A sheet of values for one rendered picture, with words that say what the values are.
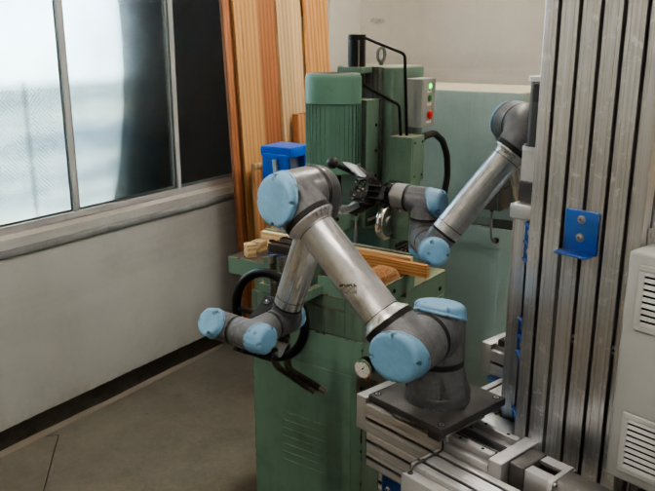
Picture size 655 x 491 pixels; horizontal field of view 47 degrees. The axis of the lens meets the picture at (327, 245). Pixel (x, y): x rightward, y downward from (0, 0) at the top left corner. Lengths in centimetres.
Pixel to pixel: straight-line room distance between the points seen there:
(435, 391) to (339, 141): 94
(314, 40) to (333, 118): 201
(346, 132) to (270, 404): 96
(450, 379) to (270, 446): 115
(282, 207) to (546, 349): 65
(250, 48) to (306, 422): 200
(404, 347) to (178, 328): 246
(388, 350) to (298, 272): 40
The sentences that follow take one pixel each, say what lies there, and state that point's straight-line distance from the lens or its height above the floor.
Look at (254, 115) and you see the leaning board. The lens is 386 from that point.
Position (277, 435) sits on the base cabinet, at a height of 29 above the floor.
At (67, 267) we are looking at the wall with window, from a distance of 334.
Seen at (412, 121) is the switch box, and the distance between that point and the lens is 258.
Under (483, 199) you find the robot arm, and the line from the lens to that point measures 195.
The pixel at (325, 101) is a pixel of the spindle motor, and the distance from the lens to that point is 233.
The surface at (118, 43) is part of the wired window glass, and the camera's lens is 353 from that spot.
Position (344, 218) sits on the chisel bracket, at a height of 104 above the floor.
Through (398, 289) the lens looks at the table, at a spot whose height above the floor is 87.
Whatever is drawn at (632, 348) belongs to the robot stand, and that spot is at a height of 104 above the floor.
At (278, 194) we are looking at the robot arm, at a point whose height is 129.
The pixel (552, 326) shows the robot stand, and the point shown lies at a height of 102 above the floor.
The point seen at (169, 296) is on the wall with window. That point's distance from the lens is 378.
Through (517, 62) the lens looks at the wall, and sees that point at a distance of 454.
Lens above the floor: 161
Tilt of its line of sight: 15 degrees down
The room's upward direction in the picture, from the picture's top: straight up
